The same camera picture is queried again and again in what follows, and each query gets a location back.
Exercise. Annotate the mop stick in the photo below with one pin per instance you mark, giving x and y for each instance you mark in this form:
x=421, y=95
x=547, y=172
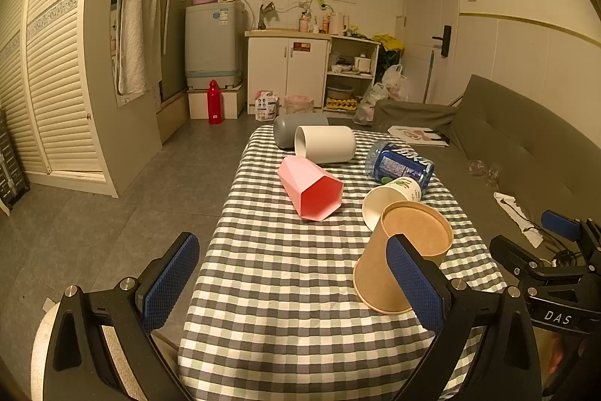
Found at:
x=428, y=77

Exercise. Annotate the white round stool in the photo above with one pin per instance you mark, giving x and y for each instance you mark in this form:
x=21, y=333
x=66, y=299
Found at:
x=40, y=349

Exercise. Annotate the yellow egg tray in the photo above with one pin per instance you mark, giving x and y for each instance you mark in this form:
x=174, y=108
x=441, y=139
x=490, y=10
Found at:
x=342, y=103

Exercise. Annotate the pink bottle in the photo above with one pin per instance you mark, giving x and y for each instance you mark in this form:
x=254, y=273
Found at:
x=304, y=24

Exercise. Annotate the pink white kettle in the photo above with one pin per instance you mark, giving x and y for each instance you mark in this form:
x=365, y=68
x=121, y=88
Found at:
x=337, y=24

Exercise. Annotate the brown paper cup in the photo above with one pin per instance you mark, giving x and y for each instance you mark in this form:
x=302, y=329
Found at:
x=375, y=279

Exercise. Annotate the white plastic bag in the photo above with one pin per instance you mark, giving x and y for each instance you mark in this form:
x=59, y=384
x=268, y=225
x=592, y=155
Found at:
x=368, y=102
x=393, y=81

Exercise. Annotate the white paper sleeve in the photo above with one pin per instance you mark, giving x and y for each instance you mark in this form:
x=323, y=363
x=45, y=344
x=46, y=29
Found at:
x=514, y=213

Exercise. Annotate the blue grey washing machine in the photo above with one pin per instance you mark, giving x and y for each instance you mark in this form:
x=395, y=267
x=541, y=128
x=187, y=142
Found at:
x=211, y=44

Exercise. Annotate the pink waste bin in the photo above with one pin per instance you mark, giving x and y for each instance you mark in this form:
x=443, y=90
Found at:
x=298, y=105

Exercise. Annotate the red bottle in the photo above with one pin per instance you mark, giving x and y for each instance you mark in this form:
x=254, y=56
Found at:
x=214, y=102

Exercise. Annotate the white plastic cup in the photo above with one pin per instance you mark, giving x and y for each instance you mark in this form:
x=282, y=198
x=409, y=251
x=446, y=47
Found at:
x=328, y=145

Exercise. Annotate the clear plastic wrap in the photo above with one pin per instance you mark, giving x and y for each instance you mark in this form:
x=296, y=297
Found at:
x=490, y=173

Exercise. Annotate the blue label plastic bottle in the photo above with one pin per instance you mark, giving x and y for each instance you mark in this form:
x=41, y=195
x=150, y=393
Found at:
x=399, y=164

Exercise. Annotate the metal faucet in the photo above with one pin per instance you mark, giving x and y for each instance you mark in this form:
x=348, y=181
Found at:
x=265, y=11

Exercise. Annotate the white open shelf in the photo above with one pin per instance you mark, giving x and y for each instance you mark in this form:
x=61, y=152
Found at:
x=375, y=62

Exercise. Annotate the white towel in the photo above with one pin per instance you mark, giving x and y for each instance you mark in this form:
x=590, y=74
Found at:
x=138, y=16

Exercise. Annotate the pink faceted cup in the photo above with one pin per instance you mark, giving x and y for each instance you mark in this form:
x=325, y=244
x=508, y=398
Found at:
x=296, y=175

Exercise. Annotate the printed paper sheet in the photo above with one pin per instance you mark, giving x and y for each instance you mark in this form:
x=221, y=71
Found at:
x=415, y=135

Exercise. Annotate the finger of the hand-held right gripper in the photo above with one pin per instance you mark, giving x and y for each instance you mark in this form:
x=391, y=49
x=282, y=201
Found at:
x=512, y=255
x=559, y=225

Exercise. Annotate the grey sofa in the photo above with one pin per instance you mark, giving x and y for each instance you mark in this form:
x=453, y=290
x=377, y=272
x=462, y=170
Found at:
x=493, y=124

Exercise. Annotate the white louvred wardrobe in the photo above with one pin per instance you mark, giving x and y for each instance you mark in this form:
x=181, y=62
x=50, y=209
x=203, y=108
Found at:
x=56, y=77

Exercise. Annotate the white sink cabinet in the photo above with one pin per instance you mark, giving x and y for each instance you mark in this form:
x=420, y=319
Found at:
x=267, y=67

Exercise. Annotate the white stand box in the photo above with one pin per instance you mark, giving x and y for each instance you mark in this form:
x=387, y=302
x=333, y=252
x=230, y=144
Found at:
x=232, y=102

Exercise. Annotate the grey bowl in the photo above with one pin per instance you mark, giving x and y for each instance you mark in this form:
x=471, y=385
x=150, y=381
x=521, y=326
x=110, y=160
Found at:
x=340, y=92

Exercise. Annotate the person's right hand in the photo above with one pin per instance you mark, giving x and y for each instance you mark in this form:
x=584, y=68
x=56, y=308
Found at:
x=553, y=351

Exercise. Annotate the white paper cup green print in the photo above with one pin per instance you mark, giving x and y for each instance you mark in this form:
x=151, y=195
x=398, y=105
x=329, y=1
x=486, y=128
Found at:
x=380, y=201

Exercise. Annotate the yellow bag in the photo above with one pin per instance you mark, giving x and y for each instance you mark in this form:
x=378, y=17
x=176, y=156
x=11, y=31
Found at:
x=388, y=42

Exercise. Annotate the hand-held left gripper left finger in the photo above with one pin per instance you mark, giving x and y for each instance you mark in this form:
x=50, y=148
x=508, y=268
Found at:
x=170, y=274

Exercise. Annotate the white printed packet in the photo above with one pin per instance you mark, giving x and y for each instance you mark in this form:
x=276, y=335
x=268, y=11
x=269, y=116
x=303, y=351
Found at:
x=266, y=105

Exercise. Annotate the grey plastic cup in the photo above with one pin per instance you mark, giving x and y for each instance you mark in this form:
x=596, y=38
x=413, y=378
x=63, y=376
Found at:
x=284, y=131

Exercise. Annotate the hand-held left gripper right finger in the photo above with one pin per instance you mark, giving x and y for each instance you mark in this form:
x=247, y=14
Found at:
x=415, y=283

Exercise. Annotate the grey checked tablecloth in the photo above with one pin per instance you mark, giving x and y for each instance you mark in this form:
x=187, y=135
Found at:
x=281, y=288

